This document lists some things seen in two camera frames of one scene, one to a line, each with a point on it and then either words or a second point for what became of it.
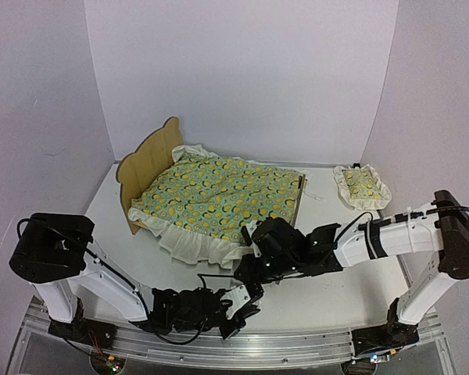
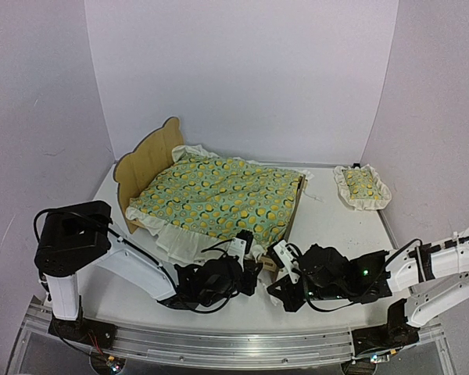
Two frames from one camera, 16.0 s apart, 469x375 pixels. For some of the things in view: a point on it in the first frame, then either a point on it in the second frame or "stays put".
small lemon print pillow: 362,187 stays put
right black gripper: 252,269 -> 288,287
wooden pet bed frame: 152,148 stays put
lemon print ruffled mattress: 198,205 stays put
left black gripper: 227,308 -> 252,276
